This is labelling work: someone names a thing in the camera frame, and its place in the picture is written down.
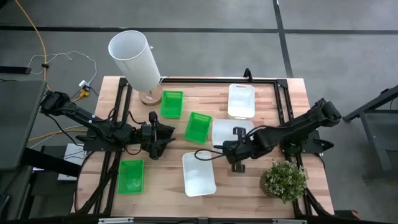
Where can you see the white power adapter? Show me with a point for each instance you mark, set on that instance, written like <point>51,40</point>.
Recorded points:
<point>84,83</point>

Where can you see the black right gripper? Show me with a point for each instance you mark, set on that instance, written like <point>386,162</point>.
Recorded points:
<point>247,146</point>

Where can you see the white lamp with wooden base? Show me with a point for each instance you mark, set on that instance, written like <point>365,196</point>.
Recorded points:
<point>133,59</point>

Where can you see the potted green plant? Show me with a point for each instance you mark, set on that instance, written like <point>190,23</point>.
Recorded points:
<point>284,180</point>

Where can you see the black metal stand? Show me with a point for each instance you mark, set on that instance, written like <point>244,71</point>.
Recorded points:
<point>373,124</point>

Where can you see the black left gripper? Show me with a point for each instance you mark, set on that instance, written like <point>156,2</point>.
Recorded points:
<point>154,137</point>

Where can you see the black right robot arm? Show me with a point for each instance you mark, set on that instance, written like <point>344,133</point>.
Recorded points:
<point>311,121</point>

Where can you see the dark grey side table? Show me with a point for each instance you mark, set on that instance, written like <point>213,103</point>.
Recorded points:
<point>18,124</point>

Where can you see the black aluminium table frame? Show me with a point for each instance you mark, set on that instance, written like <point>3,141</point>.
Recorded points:
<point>217,81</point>

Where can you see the white plastic basket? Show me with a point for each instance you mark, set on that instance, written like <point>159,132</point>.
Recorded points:
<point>241,101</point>
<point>199,175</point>
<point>222,130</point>

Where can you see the black power strip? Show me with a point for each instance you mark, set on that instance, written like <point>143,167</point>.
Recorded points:
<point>14,70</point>

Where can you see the white flat box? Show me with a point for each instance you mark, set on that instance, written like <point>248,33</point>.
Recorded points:
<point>70,165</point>

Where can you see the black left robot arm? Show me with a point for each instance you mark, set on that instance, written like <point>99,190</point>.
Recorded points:
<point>93,123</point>

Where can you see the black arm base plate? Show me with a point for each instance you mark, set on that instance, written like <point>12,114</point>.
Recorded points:
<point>93,144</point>
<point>314,146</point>

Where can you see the green slotted plastic basket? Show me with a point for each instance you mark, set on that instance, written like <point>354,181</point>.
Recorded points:
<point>197,127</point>
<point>171,104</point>
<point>130,177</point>

